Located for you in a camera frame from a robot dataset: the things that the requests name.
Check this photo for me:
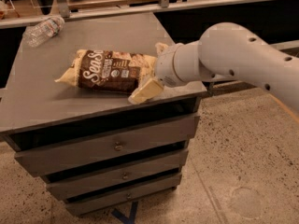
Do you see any clear plastic water bottle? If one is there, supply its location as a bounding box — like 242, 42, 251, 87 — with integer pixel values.
23, 17, 64, 48

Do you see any top grey drawer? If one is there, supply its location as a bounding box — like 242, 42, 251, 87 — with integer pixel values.
15, 114, 199, 176

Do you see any brown chip bag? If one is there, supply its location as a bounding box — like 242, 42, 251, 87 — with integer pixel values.
56, 49, 156, 94

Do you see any grey drawer cabinet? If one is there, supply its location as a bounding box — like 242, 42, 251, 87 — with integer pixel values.
0, 13, 205, 204

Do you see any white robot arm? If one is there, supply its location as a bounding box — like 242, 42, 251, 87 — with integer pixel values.
129, 22, 299, 110

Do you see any bottom grey drawer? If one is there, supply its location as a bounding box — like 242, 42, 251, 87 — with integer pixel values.
65, 173, 182, 216

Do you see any middle grey drawer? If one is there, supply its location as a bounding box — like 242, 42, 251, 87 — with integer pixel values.
47, 148, 188, 200

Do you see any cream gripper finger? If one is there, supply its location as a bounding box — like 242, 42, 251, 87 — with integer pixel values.
128, 77, 164, 105
155, 42, 168, 55

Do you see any grey drawer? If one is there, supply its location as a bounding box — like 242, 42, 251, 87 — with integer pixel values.
15, 114, 199, 176
47, 148, 188, 200
65, 173, 182, 216

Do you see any metal railing frame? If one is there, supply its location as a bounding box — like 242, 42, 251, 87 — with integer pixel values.
0, 0, 299, 98

